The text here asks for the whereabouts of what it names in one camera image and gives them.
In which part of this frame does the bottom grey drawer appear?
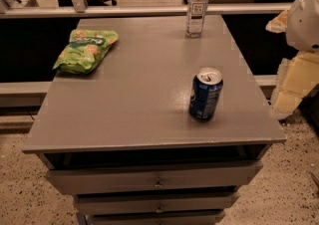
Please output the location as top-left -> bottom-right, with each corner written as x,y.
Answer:
92,210 -> 224,225

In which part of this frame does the green rice chip bag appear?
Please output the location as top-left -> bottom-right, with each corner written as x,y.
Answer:
53,29 -> 119,75

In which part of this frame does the middle grey drawer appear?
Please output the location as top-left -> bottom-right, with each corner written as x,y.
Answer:
75,191 -> 239,215

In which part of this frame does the grey metal rail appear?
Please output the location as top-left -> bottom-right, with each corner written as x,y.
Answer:
0,3 -> 291,19

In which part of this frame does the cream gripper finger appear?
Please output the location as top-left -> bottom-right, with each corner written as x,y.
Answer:
265,9 -> 289,33
270,51 -> 319,115

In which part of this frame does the grey drawer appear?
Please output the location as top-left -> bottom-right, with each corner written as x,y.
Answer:
46,160 -> 262,195
75,191 -> 239,215
92,210 -> 224,225

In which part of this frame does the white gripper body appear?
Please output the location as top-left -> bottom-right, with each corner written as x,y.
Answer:
286,0 -> 319,53

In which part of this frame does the clear water bottle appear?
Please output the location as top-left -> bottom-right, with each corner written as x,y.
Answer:
186,0 -> 208,38

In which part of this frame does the blue pepsi can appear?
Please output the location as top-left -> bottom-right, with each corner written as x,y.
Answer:
188,67 -> 223,121

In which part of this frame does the grey drawer cabinet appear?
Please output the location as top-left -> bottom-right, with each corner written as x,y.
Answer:
22,15 -> 288,225

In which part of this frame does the top grey drawer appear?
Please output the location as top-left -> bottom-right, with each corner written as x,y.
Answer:
46,160 -> 262,195

